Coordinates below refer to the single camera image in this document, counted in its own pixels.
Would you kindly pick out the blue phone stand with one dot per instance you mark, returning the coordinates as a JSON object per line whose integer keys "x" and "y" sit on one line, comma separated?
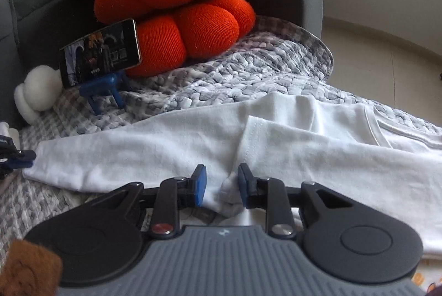
{"x": 100, "y": 90}

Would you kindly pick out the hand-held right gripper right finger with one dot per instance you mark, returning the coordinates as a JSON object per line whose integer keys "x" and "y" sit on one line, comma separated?
{"x": 243, "y": 186}

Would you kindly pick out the white plush toy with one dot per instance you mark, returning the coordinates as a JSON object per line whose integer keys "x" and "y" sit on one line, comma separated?
{"x": 38, "y": 92}

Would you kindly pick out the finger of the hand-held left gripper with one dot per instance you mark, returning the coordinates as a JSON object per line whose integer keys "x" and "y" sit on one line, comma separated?
{"x": 17, "y": 158}

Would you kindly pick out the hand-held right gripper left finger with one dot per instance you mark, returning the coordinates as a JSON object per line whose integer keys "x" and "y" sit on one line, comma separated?
{"x": 199, "y": 186}

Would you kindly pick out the brown fuzzy cloth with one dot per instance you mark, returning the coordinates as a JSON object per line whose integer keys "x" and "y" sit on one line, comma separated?
{"x": 27, "y": 268}

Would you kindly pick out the smartphone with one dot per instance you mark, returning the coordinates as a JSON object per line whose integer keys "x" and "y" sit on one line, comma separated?
{"x": 100, "y": 51}

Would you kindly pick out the grey patterned quilt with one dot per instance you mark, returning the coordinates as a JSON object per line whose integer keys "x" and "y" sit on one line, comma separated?
{"x": 241, "y": 71}

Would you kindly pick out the white garment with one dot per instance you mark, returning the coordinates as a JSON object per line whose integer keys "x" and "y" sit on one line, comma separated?
{"x": 310, "y": 158}

